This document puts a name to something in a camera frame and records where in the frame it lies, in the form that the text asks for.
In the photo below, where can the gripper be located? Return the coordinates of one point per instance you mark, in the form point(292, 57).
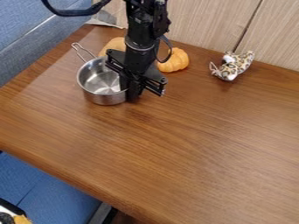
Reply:
point(139, 59)

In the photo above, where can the silver pot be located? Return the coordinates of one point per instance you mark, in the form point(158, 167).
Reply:
point(99, 83)

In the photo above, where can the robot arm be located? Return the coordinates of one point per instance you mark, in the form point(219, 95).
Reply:
point(142, 20)

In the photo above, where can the orange toy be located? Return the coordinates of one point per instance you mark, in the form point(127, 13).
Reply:
point(174, 61)

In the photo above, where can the spotted plush animal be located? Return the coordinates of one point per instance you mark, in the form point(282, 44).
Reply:
point(233, 66)

